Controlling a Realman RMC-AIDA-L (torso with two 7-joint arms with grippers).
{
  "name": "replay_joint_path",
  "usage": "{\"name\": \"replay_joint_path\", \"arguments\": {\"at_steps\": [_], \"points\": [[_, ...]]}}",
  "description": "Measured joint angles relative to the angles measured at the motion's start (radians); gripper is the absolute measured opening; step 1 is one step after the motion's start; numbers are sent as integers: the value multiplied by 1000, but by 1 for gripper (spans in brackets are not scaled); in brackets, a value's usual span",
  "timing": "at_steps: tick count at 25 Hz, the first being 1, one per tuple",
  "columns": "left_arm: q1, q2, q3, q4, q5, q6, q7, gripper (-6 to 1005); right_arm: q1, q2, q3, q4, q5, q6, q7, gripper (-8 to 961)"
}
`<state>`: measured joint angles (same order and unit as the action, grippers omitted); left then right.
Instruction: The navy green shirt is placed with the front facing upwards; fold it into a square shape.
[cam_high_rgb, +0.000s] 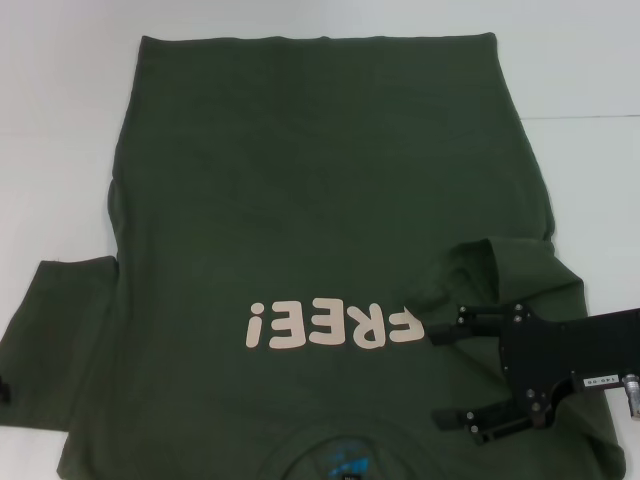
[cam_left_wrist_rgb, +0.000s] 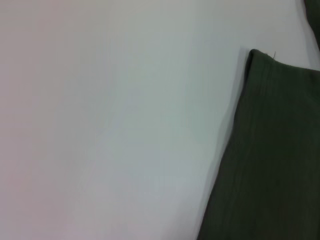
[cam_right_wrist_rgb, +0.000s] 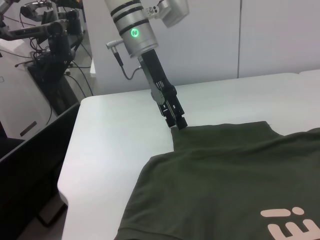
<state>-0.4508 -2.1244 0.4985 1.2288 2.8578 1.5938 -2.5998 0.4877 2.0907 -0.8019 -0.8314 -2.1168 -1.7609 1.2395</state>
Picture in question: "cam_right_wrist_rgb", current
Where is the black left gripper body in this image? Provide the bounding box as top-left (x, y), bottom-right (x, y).
top-left (136, 49), bottom-right (179, 118)

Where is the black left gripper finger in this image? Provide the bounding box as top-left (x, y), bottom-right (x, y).
top-left (173, 99), bottom-right (189, 131)
top-left (163, 109), bottom-right (178, 129)

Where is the dark green printed T-shirt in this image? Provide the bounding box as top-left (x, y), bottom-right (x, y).
top-left (117, 120), bottom-right (320, 240)

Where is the black equipment stand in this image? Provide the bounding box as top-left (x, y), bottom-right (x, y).
top-left (26, 32), bottom-right (82, 117)

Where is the black side cabinet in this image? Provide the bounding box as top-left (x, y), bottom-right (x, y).
top-left (0, 101), bottom-right (81, 227)

